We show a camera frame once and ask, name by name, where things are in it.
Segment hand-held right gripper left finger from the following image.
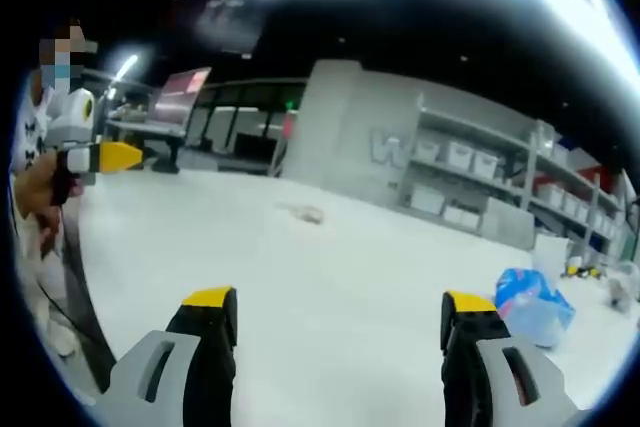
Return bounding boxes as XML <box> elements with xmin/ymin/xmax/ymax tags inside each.
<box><xmin>97</xmin><ymin>286</ymin><xmax>239</xmax><ymax>427</ymax></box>

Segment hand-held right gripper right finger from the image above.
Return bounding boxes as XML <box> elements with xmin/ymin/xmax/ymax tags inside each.
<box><xmin>439</xmin><ymin>289</ymin><xmax>577</xmax><ymax>427</ymax></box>

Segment clear resealable bag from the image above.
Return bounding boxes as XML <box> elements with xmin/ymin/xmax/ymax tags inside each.
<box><xmin>273</xmin><ymin>200</ymin><xmax>327</xmax><ymax>225</ymax></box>

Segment blue plastic bag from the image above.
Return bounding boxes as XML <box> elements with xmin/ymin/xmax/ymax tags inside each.
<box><xmin>493</xmin><ymin>267</ymin><xmax>577</xmax><ymax>350</ymax></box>

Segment person's left hand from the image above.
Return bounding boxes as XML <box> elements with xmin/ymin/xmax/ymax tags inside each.
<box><xmin>13</xmin><ymin>150</ymin><xmax>66</xmax><ymax>251</ymax></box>

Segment person in white clothes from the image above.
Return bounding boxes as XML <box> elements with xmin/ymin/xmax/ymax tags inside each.
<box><xmin>8</xmin><ymin>69</ymin><xmax>84</xmax><ymax>358</ymax></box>

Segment grey work table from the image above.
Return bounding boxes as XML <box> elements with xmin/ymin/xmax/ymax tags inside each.
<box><xmin>103</xmin><ymin>114</ymin><xmax>187</xmax><ymax>174</ymax></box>

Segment long ceiling lamp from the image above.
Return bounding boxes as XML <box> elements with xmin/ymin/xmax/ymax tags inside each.
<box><xmin>112</xmin><ymin>52</ymin><xmax>140</xmax><ymax>86</ymax></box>

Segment silver pink machine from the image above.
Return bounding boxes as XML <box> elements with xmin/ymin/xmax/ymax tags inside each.
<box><xmin>149</xmin><ymin>68</ymin><xmax>212</xmax><ymax>124</ymax></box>

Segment white paper container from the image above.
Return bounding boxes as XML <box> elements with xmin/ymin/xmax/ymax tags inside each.
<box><xmin>530</xmin><ymin>234</ymin><xmax>571</xmax><ymax>276</ymax></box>

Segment yellow black tool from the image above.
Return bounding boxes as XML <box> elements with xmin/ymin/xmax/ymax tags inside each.
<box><xmin>562</xmin><ymin>256</ymin><xmax>607</xmax><ymax>281</ymax></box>

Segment crumpled clear wrapper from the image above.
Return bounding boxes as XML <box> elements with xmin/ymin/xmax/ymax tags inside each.
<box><xmin>602</xmin><ymin>266</ymin><xmax>639</xmax><ymax>313</ymax></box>

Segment grey shelf unit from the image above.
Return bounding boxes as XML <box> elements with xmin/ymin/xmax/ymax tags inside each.
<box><xmin>398</xmin><ymin>91</ymin><xmax>632</xmax><ymax>261</ymax></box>

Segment row of white storage bins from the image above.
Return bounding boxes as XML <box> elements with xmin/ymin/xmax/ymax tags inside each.
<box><xmin>412</xmin><ymin>138</ymin><xmax>624</xmax><ymax>248</ymax></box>

